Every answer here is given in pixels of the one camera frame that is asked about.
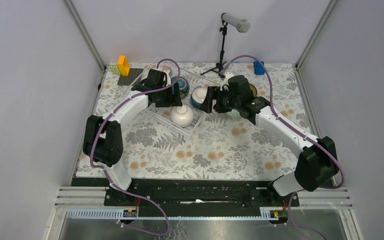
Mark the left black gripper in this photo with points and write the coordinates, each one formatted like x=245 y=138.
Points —
x=173 y=100

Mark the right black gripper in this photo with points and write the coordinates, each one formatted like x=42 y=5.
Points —
x=214 y=93

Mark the white ribbed bowl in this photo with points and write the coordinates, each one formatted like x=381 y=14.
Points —
x=182 y=116

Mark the light green celadon bowl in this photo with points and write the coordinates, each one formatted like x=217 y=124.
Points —
x=234 y=114

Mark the dark patterned bowl tan inside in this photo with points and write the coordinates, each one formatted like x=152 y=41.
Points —
x=253 y=89

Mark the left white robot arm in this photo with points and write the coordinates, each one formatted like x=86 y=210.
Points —
x=103 y=139

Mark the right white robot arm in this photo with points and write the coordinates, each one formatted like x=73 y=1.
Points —
x=316 y=157

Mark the teal white spotted bowl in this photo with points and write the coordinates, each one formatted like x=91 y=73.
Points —
x=198 y=96

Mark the dark teal floral bowl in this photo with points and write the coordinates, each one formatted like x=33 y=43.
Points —
x=184 y=87

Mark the dark grey building plate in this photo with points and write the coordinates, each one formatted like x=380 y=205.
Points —
x=133 y=74

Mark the yellow toy block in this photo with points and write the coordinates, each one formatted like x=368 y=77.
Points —
x=123 y=65

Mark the blue toy block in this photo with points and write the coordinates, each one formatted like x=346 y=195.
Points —
x=258 y=68

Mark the lime green toy block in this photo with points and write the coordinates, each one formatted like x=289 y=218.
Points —
x=114 y=69

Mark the grey microphone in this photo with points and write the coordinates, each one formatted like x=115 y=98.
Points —
x=241 y=25

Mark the white wire dish rack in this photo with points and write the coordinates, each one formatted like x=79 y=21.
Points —
x=162 y=115

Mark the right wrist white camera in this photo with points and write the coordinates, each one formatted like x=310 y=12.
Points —
x=227 y=76

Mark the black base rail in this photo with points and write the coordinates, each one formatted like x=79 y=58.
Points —
x=191 y=198

